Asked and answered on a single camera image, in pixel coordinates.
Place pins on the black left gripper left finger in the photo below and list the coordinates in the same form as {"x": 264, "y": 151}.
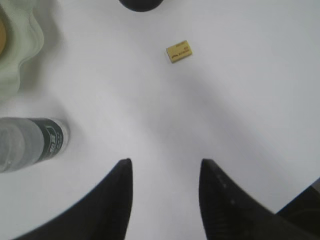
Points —
{"x": 103, "y": 214}

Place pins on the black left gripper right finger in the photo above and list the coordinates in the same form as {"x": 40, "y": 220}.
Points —
{"x": 229, "y": 213}

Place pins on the clear water bottle green label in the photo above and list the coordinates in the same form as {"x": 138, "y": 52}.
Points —
{"x": 28, "y": 141}

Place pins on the yellow eraser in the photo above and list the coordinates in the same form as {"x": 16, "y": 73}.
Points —
{"x": 179, "y": 51}

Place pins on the pale green wavy plate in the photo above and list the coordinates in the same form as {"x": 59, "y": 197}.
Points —
{"x": 21, "y": 38}

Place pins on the black mesh pen holder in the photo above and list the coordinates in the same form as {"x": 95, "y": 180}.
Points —
{"x": 141, "y": 5}

